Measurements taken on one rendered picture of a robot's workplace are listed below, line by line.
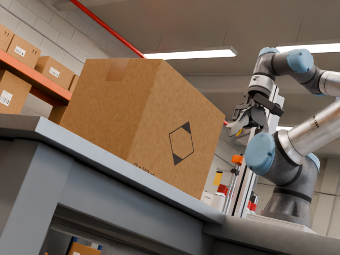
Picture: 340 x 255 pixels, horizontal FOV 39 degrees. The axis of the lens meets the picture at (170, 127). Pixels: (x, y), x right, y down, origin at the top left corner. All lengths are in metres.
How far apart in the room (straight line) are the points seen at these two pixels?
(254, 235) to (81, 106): 0.52
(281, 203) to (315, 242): 0.69
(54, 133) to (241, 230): 0.39
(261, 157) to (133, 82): 0.48
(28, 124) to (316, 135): 0.91
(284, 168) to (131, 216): 0.73
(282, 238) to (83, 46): 6.37
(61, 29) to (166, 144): 5.84
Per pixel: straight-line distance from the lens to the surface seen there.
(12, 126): 0.61
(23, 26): 6.51
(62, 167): 0.63
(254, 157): 1.40
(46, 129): 0.58
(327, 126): 1.33
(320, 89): 1.61
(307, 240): 0.78
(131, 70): 1.08
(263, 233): 0.82
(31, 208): 0.62
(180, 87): 1.09
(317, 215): 9.90
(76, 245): 6.11
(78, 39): 7.00
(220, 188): 1.96
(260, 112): 1.54
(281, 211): 1.45
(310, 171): 1.50
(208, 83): 7.63
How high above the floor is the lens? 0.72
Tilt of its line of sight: 15 degrees up
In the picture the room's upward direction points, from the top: 18 degrees clockwise
